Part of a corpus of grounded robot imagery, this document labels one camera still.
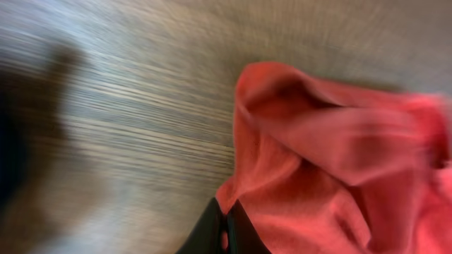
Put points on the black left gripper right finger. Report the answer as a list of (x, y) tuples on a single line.
[(241, 234)]

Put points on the black folded shirt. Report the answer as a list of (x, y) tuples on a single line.
[(14, 148)]

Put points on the red t-shirt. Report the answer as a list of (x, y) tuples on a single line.
[(325, 167)]

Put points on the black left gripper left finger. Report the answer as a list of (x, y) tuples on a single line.
[(206, 236)]

